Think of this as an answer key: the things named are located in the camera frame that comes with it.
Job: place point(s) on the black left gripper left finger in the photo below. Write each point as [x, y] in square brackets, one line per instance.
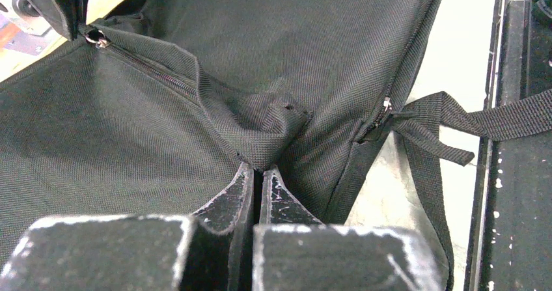
[200, 251]

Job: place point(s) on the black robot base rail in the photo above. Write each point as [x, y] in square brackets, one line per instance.
[510, 239]

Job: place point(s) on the grey metal stand bracket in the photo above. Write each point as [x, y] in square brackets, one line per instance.
[25, 16]

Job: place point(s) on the wooden base board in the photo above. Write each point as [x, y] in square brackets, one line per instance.
[19, 49]

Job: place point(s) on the black student backpack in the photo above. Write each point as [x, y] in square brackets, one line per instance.
[152, 109]

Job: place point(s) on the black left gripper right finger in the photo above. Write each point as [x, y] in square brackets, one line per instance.
[294, 250]

